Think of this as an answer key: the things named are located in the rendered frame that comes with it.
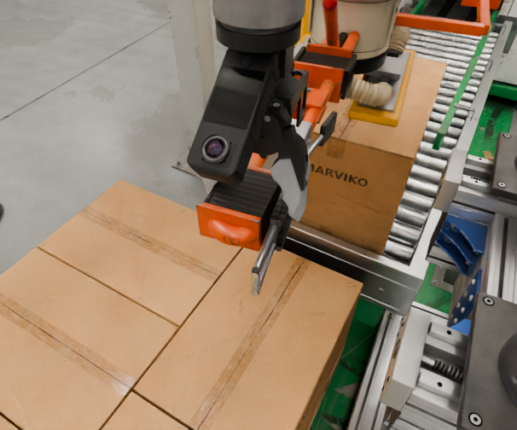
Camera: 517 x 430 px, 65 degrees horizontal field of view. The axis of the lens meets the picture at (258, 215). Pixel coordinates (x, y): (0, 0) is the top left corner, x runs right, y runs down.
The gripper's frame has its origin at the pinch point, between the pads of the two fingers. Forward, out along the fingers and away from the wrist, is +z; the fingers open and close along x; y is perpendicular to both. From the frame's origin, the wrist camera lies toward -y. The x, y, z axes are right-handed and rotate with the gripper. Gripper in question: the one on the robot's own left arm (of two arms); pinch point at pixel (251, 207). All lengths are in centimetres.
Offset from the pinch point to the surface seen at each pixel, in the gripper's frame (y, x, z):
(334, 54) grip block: 38.9, -0.2, -1.7
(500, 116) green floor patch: 269, -85, 126
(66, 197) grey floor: 89, 149, 127
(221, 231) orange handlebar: -5.0, 1.4, -0.6
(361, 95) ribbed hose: 40.9, -6.0, 6.2
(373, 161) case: 61, -11, 35
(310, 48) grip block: 38.8, 4.0, -2.1
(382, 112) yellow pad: 45.2, -10.4, 11.2
